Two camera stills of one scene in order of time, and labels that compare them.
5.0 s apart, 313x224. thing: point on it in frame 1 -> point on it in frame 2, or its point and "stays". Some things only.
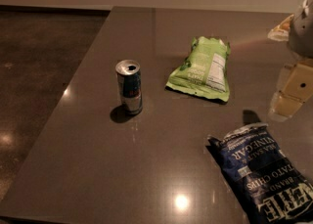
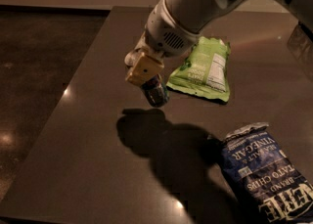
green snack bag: [204, 70] stays
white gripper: [302, 35] -> [161, 35]
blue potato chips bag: [264, 175] stays
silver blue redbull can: [130, 83] -> [156, 91]
